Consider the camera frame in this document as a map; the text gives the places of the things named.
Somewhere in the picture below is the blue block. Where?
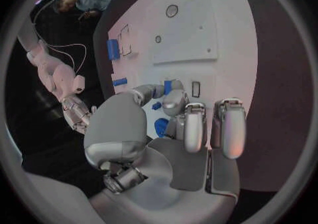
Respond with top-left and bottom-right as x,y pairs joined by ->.
106,39 -> 121,60

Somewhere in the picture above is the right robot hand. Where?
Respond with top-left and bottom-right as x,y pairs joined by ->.
60,95 -> 98,135

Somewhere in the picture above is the white task board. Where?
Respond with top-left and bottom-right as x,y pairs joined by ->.
107,0 -> 259,149

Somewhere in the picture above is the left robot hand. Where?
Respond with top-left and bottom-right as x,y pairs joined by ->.
83,78 -> 248,224

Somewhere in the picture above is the blue short cylinder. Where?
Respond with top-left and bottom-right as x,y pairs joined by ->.
112,78 -> 129,87

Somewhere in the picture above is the white cable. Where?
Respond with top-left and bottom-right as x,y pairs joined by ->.
46,43 -> 87,75

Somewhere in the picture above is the blue peg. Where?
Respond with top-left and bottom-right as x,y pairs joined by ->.
163,80 -> 175,94

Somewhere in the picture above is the blue gear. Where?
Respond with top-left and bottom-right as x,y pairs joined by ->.
154,118 -> 171,138

